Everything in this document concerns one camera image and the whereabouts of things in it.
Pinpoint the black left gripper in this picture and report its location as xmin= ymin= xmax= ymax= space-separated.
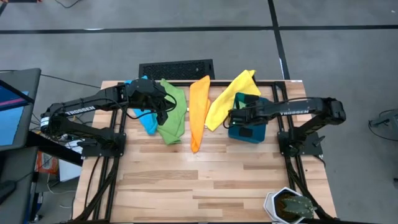
xmin=126 ymin=77 xmax=170 ymax=126

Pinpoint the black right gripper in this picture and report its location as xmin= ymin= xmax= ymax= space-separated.
xmin=228 ymin=101 xmax=268 ymax=138

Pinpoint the teal plastic bin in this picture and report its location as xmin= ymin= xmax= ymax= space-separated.
xmin=228 ymin=92 xmax=270 ymax=144

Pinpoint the green microfiber towel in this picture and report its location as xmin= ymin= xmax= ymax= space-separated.
xmin=157 ymin=78 xmax=188 ymax=146

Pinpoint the orange microfiber towel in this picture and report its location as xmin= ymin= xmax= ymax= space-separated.
xmin=188 ymin=75 xmax=212 ymax=154

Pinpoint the yellow microfiber towel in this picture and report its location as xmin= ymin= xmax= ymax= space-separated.
xmin=204 ymin=69 xmax=262 ymax=133

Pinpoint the blue microfiber towel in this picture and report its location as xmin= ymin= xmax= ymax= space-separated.
xmin=124 ymin=75 xmax=159 ymax=136

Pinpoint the white hexagonal plant pot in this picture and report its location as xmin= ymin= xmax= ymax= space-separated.
xmin=263 ymin=186 xmax=315 ymax=224

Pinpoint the green cactus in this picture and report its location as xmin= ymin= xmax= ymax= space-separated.
xmin=281 ymin=195 xmax=318 ymax=220

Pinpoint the white power strip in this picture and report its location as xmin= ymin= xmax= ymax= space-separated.
xmin=63 ymin=138 xmax=85 ymax=156

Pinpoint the orange cardboard box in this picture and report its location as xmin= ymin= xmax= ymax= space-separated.
xmin=36 ymin=151 xmax=60 ymax=175

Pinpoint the computer monitor with blue screen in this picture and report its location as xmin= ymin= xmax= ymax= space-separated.
xmin=0 ymin=67 xmax=42 ymax=152

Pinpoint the dark side desk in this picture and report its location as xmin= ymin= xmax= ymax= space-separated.
xmin=0 ymin=130 xmax=84 ymax=224

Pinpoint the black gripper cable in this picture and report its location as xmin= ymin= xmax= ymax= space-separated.
xmin=123 ymin=93 xmax=178 ymax=121

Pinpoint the black aluminium table frame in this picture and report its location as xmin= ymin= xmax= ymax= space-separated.
xmin=72 ymin=80 xmax=345 ymax=224

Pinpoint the black floor cable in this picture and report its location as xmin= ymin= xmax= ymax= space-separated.
xmin=55 ymin=0 xmax=82 ymax=9
xmin=40 ymin=73 xmax=102 ymax=90

